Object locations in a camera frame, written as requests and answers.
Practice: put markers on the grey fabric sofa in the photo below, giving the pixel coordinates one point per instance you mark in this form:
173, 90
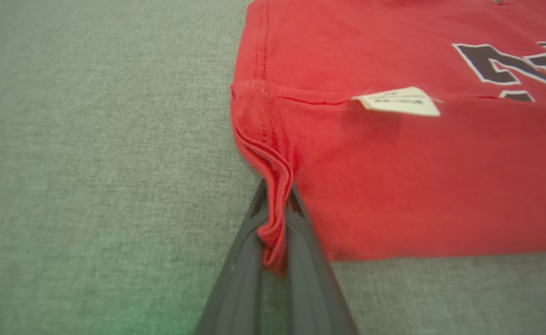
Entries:
91, 139

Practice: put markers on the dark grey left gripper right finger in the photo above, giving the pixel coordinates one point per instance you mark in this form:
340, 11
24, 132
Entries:
314, 298

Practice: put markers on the red white basketball jersey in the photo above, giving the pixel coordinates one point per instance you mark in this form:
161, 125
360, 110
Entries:
417, 186

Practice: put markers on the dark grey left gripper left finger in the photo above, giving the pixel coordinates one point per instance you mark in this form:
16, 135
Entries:
235, 298

